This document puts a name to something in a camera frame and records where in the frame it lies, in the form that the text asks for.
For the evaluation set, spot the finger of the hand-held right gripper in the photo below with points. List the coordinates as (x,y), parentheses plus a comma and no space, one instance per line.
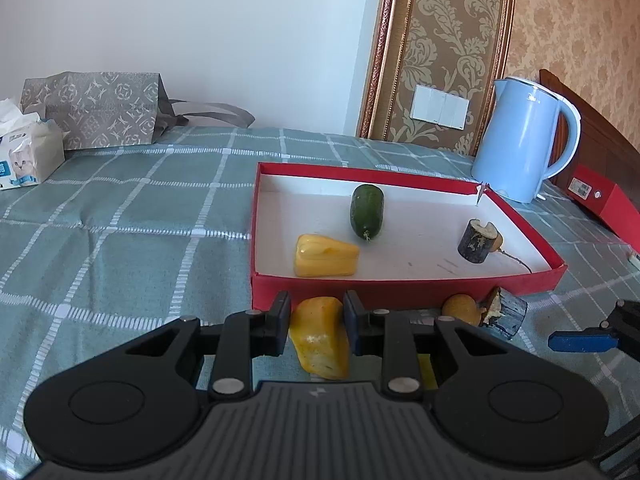
(582,341)
(622,455)

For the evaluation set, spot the grey patterned gift bag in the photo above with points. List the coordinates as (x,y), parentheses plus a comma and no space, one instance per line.
(100,110)

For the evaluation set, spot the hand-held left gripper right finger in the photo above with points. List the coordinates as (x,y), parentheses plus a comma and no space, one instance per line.
(352,325)

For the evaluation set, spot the light blue electric kettle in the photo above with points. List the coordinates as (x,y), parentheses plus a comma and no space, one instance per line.
(520,145)

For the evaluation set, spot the wooden chair back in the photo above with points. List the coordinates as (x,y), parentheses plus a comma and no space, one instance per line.
(600,150)

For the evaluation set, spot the small brown potato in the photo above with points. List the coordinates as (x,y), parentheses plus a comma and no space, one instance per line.
(460,310)

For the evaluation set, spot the flat red box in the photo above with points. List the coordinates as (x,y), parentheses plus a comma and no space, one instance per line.
(615,205)

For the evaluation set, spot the yellow pepper piece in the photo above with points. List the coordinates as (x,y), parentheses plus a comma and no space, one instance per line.
(427,372)
(317,335)
(325,257)

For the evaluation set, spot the green cucumber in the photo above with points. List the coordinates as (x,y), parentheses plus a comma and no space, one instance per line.
(366,210)

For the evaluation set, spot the eggplant piece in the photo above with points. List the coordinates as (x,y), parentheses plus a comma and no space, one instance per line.
(507,317)
(475,246)

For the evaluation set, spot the white wall switch panel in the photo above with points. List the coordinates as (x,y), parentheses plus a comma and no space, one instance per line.
(440,105)

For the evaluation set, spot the green checked tablecloth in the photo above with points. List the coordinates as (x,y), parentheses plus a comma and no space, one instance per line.
(125,235)

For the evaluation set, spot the gold wall frame moulding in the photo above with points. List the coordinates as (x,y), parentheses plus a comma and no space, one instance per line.
(384,60)

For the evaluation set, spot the white tissue pack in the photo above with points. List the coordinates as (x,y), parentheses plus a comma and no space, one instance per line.
(30,155)

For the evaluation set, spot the red cardboard box tray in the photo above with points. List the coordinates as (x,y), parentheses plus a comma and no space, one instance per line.
(425,240)

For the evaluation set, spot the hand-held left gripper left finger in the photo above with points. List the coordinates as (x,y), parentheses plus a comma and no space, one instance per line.
(280,325)

